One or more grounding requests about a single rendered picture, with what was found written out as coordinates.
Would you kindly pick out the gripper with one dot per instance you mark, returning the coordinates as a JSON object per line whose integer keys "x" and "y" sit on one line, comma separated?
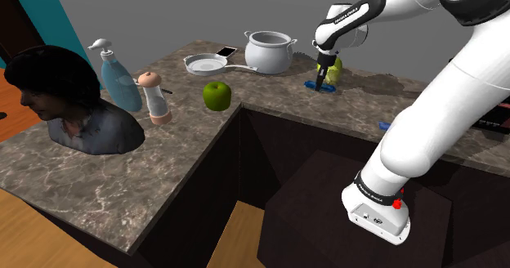
{"x": 324, "y": 66}

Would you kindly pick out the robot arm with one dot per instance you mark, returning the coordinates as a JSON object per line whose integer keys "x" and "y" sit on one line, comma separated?
{"x": 446, "y": 112}

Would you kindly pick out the yellow-green pear-shaped fruit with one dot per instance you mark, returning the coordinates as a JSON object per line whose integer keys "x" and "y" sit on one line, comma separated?
{"x": 334, "y": 75}

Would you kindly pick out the flat blue tool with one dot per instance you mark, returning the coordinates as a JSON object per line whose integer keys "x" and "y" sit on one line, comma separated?
{"x": 330, "y": 88}

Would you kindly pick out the grey cooking pot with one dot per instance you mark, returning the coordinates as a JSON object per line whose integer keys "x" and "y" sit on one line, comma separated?
{"x": 269, "y": 54}

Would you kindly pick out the small blue flat object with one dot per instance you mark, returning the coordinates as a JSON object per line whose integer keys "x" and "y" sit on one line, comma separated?
{"x": 384, "y": 126}

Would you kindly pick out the white smartphone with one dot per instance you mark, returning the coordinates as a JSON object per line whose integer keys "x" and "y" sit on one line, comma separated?
{"x": 226, "y": 52}

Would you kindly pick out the green apple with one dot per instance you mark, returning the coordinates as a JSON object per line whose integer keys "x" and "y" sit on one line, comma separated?
{"x": 217, "y": 96}

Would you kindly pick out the grey frying pan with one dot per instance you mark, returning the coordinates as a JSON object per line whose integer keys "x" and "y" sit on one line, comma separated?
{"x": 205, "y": 64}

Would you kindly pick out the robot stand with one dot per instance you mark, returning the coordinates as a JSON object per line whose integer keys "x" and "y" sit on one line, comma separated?
{"x": 318, "y": 219}

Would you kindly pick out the small black stick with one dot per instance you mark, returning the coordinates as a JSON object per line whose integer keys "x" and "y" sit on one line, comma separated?
{"x": 166, "y": 90}

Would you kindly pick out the pink glass pepper grinder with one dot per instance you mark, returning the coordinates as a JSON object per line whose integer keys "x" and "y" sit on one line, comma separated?
{"x": 156, "y": 100}

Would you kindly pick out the dark book with red stripes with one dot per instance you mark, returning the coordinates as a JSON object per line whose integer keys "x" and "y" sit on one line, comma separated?
{"x": 496, "y": 120}

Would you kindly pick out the blue soap dispenser bottle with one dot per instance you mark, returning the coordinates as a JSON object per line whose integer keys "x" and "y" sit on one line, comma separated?
{"x": 119, "y": 86}

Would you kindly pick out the dark-haired human bust figure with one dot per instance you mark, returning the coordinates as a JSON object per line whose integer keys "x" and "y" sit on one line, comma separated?
{"x": 75, "y": 116}

